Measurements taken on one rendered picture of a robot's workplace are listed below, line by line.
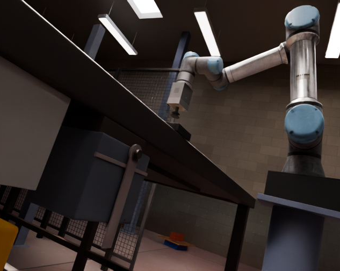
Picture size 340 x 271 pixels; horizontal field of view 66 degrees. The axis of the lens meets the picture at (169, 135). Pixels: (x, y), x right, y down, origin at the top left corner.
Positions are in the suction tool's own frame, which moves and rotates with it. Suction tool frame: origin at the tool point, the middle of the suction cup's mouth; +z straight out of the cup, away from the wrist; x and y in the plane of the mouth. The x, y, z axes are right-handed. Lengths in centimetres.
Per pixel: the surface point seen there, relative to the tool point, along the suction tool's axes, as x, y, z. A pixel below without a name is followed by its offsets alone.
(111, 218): 37, 61, 40
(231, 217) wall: -118, -456, 35
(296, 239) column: 54, -9, 36
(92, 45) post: -175, -60, -100
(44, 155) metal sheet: 35, 73, 34
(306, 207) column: 56, -4, 26
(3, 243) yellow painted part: 38, 76, 44
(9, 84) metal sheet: 36, 80, 29
